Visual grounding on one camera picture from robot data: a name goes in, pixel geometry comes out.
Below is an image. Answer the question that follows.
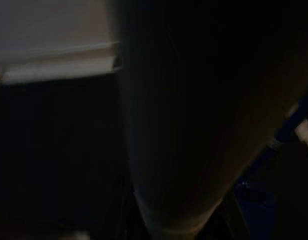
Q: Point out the white baseboard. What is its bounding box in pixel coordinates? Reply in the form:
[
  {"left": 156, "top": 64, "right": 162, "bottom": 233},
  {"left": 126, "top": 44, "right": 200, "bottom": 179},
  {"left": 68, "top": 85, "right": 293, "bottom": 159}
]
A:
[{"left": 0, "top": 41, "right": 124, "bottom": 84}]

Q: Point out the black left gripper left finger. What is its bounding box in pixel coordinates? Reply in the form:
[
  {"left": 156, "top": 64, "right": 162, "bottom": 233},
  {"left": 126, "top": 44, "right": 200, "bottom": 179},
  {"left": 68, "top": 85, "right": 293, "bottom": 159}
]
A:
[{"left": 111, "top": 187, "right": 142, "bottom": 240}]

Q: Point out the black floor mat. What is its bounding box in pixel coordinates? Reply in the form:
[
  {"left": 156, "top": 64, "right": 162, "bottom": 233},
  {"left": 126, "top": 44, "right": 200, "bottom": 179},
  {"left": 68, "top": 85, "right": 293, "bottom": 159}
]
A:
[{"left": 0, "top": 78, "right": 129, "bottom": 240}]

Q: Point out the brown wooden broom stick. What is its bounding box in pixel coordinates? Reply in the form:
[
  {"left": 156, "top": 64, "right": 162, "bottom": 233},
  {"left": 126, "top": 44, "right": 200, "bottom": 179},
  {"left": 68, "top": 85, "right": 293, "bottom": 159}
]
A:
[{"left": 120, "top": 0, "right": 308, "bottom": 240}]

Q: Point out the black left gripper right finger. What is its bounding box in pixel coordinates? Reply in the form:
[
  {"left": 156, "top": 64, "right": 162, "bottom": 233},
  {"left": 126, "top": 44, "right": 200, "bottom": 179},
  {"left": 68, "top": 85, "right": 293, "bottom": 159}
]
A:
[{"left": 220, "top": 191, "right": 251, "bottom": 240}]

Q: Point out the blue long-handled dustpan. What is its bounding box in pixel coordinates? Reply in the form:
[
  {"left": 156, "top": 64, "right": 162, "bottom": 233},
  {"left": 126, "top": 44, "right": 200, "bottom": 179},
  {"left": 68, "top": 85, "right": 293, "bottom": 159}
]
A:
[{"left": 233, "top": 96, "right": 308, "bottom": 240}]

